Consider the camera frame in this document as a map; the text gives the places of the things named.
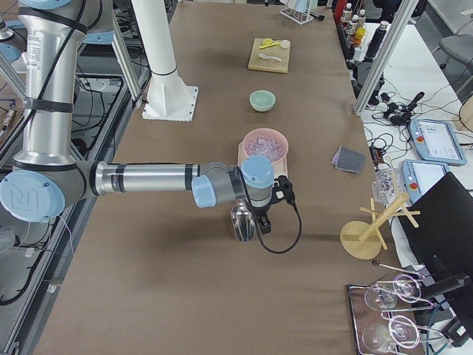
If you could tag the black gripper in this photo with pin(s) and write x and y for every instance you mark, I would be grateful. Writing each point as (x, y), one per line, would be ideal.
(261, 211)

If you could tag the white ceramic spoon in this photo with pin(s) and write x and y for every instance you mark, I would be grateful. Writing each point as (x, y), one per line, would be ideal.
(270, 57)

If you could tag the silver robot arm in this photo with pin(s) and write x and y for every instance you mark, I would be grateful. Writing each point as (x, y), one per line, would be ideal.
(46, 178)

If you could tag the metal ice scoop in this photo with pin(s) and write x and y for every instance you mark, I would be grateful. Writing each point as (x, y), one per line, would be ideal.
(243, 223)

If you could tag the pink bowl of ice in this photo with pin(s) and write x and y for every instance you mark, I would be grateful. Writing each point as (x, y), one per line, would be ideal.
(269, 143)

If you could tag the mint green bowl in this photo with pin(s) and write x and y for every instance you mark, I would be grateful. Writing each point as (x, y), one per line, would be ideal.
(262, 100)

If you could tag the clear plastic ice bag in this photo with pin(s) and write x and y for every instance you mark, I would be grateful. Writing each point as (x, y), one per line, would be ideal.
(388, 184)

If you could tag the cream plastic tray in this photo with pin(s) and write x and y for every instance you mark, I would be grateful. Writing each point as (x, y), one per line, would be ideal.
(279, 167)

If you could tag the wooden mug tree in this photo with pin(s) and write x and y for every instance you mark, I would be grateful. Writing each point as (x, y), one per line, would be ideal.
(364, 240)

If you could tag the grey folded cloth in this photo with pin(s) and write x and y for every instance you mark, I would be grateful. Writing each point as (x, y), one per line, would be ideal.
(348, 160)

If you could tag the upper wine glass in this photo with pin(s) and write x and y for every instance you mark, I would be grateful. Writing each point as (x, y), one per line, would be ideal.
(384, 295)

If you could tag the wine glass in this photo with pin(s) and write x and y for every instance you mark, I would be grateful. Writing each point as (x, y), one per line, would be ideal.
(384, 295)
(399, 332)

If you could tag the lower wine glass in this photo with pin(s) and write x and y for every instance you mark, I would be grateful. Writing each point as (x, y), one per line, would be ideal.
(399, 332)

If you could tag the lower teach pendant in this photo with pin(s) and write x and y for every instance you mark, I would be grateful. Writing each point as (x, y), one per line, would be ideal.
(420, 176)

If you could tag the teach pendant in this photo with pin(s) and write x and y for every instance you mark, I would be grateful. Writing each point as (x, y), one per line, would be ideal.
(420, 176)
(436, 141)

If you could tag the bamboo cutting board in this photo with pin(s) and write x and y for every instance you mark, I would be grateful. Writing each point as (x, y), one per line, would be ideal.
(256, 63)

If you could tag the black monitor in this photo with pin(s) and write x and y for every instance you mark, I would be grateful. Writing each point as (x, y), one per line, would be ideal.
(443, 240)

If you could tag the upper teach pendant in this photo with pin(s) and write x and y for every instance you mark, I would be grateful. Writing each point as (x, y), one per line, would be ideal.
(436, 141)

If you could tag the black water bottle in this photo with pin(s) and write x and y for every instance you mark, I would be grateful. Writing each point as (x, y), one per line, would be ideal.
(376, 41)

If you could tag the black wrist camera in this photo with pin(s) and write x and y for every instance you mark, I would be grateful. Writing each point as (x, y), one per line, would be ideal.
(283, 190)

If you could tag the aluminium frame post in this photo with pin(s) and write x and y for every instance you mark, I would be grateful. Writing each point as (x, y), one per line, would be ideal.
(392, 37)

